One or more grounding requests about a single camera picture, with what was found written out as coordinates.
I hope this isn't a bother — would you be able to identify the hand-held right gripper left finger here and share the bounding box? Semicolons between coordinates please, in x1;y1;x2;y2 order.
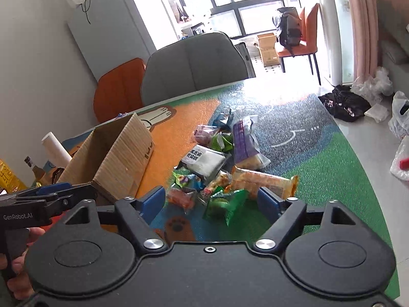
58;185;170;254

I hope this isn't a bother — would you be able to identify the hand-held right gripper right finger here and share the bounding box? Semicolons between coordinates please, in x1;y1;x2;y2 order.
252;187;356;254

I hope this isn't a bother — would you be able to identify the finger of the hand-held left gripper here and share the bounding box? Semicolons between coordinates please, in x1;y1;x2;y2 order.
41;183;98;217
17;182;74;199

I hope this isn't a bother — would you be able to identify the long orange snack packet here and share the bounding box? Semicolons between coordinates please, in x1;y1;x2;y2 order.
231;166;300;199

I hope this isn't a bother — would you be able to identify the clear red snack packet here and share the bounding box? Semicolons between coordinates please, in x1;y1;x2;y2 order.
166;187;197;213

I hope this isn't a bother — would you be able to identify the small green blue snack packet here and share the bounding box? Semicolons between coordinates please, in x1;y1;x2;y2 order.
173;168;205;191

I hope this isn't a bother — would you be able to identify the dark green snack packet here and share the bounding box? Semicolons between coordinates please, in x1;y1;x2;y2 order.
204;189;250;227

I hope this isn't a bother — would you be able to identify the pale yellow snack packet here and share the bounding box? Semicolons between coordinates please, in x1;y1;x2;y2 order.
201;171;232;197

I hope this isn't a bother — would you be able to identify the brown cardboard box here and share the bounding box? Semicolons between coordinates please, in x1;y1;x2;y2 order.
56;113;155;206

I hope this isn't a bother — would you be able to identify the white black-label snack packet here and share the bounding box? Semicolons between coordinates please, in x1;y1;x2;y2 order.
181;145;226;180

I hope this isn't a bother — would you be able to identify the large purple snack packet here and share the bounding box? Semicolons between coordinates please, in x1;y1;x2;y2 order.
232;115;271;169

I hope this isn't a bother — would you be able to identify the light green snack packet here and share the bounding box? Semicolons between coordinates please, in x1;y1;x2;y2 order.
209;131;235;153

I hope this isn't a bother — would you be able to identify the pink snack packet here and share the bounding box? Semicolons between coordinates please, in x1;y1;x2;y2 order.
193;125;219;146

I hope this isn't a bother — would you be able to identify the person's left hand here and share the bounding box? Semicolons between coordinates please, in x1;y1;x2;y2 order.
6;227;47;301

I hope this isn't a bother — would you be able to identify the dark-capped glass bottle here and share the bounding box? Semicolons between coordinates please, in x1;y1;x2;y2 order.
24;156;47;188

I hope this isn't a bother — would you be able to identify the white paper roll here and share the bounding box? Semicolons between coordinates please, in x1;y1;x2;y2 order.
41;132;73;169

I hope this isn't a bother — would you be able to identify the yellow bottle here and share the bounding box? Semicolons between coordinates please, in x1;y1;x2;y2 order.
0;159;28;193

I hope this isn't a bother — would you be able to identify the colourful printed table mat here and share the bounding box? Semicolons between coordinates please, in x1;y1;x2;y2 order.
61;80;402;299

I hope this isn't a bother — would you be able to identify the orange chair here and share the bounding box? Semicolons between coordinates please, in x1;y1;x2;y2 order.
274;3;323;85
299;6;309;43
93;58;147;124

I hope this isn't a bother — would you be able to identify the black cloth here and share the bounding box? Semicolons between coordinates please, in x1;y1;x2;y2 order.
318;85;371;123

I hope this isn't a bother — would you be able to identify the grey upholstered chair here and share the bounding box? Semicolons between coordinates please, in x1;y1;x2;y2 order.
141;31;250;106

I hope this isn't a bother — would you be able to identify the plastic bag with red item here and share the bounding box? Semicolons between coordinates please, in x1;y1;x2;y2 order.
390;136;409;181

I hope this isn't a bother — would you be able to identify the grey suitcase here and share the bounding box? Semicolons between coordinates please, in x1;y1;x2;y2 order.
235;40;256;79

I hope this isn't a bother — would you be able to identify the small cardboard box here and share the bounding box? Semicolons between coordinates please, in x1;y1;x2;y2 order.
257;33;282;68

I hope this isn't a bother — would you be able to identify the white plastic bag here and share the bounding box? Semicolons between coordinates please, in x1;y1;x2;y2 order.
388;91;409;141

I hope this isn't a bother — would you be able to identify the clear plastic bag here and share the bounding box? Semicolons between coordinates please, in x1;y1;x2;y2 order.
351;67;394;105

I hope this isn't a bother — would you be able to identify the black grey backpack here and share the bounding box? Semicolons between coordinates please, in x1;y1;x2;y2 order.
272;6;303;58

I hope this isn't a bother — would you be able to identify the white cabinet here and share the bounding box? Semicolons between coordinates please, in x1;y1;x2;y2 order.
67;0;180;82

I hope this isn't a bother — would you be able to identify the pink curtain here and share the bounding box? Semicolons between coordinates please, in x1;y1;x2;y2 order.
343;0;384;85

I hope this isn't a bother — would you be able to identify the grey green sofa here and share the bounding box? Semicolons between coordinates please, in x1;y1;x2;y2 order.
374;0;409;103

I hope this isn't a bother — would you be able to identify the black cable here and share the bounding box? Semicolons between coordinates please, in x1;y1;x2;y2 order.
81;0;103;25

